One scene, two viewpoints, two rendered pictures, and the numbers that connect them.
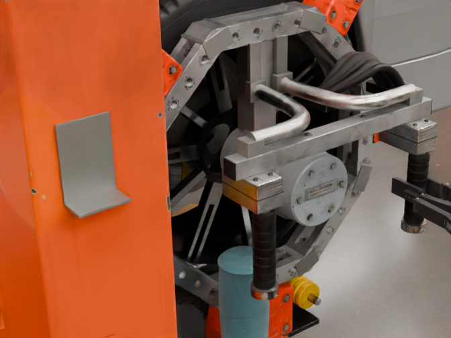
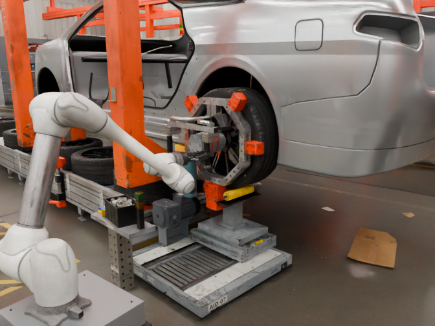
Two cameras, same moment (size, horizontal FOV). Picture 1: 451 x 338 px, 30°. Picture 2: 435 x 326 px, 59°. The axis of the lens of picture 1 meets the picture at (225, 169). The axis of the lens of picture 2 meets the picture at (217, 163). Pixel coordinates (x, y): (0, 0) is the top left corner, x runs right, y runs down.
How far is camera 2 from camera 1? 2.65 m
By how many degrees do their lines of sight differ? 76
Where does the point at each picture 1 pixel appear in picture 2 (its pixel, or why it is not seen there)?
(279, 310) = (213, 191)
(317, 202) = (193, 147)
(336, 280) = (359, 272)
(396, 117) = (203, 128)
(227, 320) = not seen: hidden behind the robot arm
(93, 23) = (114, 72)
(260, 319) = not seen: hidden behind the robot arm
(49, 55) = (110, 76)
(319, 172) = (194, 138)
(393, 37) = (289, 129)
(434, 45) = (311, 140)
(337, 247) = (391, 272)
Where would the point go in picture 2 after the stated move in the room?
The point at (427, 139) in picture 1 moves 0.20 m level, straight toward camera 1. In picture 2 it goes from (204, 137) to (169, 136)
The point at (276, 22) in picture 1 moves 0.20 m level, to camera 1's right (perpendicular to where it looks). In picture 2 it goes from (214, 100) to (219, 103)
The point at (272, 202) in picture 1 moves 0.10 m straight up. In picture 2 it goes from (167, 132) to (167, 116)
